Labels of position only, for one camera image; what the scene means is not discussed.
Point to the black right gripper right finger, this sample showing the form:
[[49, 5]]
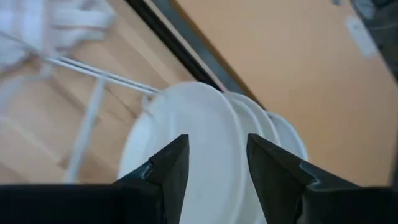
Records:
[[289, 193]]

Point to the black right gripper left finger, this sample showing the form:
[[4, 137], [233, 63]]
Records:
[[149, 193]]

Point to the black table edge rail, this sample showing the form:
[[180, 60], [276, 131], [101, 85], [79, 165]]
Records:
[[183, 53]]

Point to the white ceramic plate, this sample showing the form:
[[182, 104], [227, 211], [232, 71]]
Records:
[[258, 121], [289, 137], [205, 124]]

